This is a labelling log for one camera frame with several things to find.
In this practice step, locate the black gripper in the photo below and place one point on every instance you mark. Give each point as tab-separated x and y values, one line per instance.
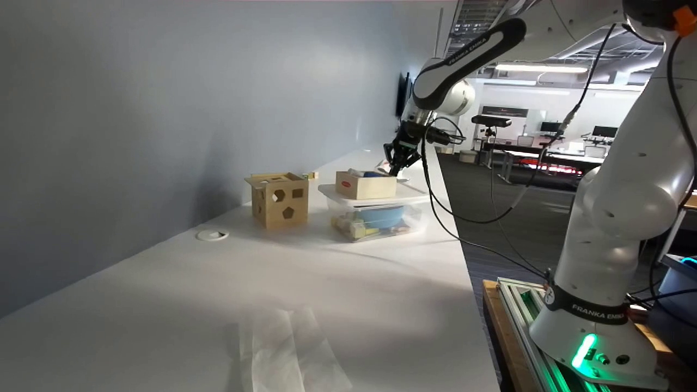
412	136

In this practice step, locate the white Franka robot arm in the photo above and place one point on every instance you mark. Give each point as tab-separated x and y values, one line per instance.
623	204

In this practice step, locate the clear plastic lunchbox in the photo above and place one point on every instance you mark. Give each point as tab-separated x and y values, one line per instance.
377	213

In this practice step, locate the blue bowl inside lunchbox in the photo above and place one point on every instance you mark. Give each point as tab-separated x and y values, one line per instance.
381	217

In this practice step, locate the wooden shape sorter box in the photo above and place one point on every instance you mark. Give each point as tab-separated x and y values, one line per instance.
281	200

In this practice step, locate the crumpled white cloth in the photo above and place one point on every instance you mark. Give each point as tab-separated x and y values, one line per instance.
412	172

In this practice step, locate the black computer monitor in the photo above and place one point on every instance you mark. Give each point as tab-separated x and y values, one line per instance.
402	95

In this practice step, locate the wooden base platform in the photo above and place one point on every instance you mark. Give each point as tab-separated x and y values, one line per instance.
504	341

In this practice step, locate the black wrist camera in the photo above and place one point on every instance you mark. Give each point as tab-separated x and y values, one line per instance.
436	134

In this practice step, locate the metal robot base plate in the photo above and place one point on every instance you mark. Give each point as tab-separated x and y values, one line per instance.
579	366

